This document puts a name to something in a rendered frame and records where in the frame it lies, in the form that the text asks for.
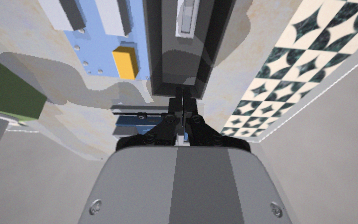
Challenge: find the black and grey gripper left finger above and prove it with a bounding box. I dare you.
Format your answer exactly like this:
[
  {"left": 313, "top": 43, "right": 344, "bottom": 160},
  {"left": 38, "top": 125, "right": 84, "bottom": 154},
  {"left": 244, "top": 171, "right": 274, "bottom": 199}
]
[{"left": 115, "top": 87, "right": 182, "bottom": 151}]

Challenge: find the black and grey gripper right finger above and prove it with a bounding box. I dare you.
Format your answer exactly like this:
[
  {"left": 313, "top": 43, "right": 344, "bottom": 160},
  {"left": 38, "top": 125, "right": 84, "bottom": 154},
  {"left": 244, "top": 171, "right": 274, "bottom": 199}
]
[{"left": 183, "top": 87, "right": 251, "bottom": 152}]

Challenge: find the yellow rectangular block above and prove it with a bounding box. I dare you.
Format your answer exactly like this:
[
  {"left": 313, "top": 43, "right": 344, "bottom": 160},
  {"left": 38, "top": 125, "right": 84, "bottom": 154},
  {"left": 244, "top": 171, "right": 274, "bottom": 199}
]
[{"left": 112, "top": 46, "right": 139, "bottom": 80}]

